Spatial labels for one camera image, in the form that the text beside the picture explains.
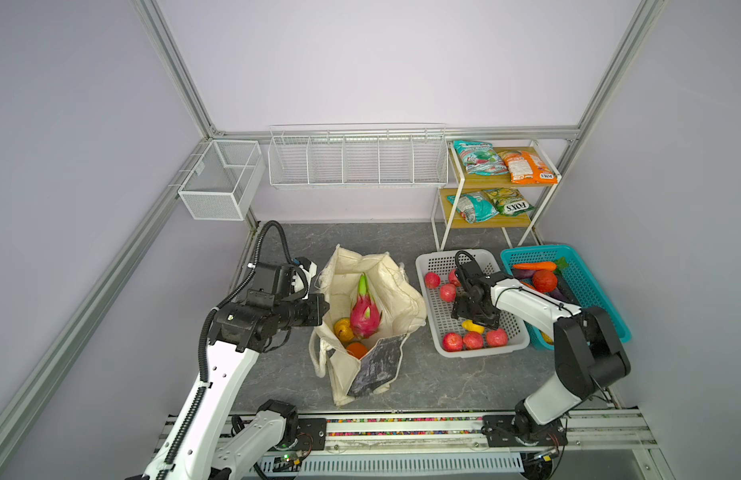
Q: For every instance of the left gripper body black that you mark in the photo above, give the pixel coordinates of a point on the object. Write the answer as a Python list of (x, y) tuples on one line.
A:
[(299, 312)]

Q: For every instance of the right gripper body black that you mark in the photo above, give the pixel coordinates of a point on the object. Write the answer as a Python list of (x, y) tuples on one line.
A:
[(465, 309)]

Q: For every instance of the yellow orange mango fruit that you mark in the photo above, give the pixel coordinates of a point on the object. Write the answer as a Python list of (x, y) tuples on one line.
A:
[(343, 331)]

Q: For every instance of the pink dragon fruit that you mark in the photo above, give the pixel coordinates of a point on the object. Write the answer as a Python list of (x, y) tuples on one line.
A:
[(365, 316)]

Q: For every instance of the cream canvas tote bag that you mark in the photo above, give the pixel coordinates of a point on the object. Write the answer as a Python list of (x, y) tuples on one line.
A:
[(402, 313)]

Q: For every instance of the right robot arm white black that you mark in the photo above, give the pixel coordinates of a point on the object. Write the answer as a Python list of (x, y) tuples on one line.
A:
[(588, 354)]

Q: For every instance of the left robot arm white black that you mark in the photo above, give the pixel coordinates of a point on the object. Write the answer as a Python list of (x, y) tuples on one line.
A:
[(271, 299)]

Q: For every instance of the teal snack bag lower shelf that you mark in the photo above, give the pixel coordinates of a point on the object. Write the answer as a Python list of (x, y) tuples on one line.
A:
[(474, 207)]

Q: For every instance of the teal snack bag shelf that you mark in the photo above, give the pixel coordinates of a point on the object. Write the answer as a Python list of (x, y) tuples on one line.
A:
[(474, 207), (479, 158)]

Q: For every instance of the green snack bag lower shelf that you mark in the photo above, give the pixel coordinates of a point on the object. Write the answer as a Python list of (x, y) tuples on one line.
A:
[(508, 201)]

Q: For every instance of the teal snack bag top shelf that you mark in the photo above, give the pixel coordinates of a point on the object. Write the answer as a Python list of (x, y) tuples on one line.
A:
[(479, 158)]

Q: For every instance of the orange snack bag top shelf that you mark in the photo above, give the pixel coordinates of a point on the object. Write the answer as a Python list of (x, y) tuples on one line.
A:
[(525, 168)]

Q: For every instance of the yellow lemon fruit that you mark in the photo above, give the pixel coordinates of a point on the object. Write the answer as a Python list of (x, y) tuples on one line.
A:
[(470, 326)]

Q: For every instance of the red apple centre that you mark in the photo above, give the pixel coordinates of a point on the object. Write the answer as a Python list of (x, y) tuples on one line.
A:
[(448, 293)]

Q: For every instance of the red apple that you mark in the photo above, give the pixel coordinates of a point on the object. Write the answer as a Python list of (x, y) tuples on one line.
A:
[(497, 338), (473, 341), (448, 293), (452, 342), (453, 278), (432, 280)]

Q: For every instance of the red apple back right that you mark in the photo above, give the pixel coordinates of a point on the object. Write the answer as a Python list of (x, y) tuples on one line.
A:
[(453, 278)]

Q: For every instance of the red apple front middle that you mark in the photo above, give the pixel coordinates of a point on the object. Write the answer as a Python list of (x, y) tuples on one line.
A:
[(473, 341)]

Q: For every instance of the red apple front right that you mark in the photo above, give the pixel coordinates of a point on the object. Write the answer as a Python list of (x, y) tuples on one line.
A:
[(497, 338)]

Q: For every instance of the red apple front left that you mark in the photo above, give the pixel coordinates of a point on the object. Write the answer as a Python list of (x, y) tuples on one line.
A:
[(452, 342)]

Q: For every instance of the red apple back left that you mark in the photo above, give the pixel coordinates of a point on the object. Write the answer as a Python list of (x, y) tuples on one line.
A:
[(432, 280)]

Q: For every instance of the purple eggplant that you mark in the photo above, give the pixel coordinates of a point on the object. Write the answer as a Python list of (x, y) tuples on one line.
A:
[(562, 292)]

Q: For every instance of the red tomato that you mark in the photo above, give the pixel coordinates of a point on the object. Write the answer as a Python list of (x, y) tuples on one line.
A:
[(544, 281)]

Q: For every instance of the orange carrot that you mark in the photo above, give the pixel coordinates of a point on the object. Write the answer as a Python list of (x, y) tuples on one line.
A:
[(551, 266)]

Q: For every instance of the white two-tier wooden shelf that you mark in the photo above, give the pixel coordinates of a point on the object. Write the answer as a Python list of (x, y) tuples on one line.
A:
[(490, 179)]

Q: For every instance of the white mesh box basket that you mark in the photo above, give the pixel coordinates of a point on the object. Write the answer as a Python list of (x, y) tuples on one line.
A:
[(223, 181)]

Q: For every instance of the white wire wall basket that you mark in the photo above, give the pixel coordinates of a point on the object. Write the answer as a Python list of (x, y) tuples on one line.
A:
[(304, 156)]

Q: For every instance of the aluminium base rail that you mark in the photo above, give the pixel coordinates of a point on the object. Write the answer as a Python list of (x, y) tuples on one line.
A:
[(441, 443)]

